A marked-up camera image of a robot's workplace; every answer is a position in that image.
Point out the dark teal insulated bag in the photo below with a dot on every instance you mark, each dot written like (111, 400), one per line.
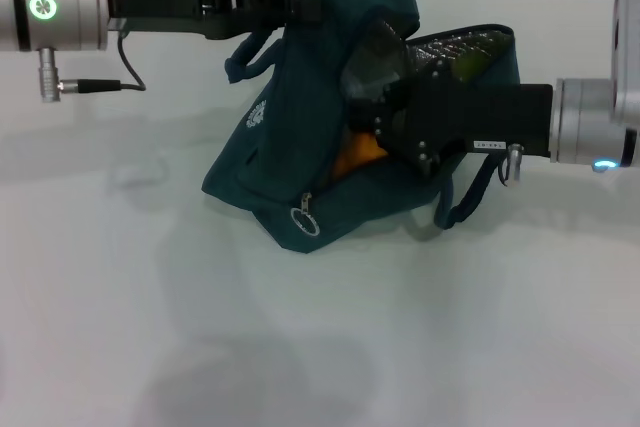
(300, 122)

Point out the green cucumber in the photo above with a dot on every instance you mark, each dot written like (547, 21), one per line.
(475, 64)

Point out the orange pear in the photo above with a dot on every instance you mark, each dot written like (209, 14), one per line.
(357, 157)

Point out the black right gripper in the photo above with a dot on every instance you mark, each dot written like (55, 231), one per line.
(480, 112)

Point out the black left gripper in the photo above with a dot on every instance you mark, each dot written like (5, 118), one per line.
(175, 2)

